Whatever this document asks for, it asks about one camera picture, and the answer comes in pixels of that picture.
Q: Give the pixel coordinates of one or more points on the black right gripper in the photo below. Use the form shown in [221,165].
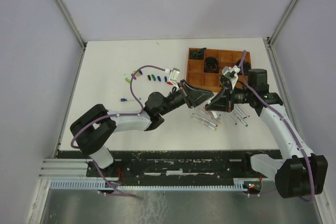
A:
[223,100]

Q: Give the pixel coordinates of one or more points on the white slotted cable duct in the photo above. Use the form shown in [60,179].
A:
[100,184]

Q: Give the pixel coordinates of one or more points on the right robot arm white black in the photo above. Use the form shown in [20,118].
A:
[300,172]

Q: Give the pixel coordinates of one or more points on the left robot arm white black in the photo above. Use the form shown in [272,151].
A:
[92,129]

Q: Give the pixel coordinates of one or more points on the aluminium frame post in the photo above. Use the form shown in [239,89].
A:
[70,22]
[282,22]

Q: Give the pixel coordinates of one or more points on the pink highlighter pen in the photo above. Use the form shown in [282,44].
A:
[214,114]

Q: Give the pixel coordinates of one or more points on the aluminium frame post right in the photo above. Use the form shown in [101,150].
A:
[282,22]

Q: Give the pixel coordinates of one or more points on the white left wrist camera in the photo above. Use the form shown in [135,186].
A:
[173,75]

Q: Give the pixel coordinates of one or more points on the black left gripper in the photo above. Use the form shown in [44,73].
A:
[187,89]

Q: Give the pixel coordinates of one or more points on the black capped thin marker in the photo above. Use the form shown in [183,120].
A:
[232,118]

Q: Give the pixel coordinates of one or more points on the aluminium frame post left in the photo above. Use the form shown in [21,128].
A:
[70,22]

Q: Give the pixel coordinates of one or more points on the magenta capped marker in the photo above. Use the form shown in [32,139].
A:
[210,123]

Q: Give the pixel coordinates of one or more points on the orange wooden compartment tray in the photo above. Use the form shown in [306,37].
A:
[204,66]

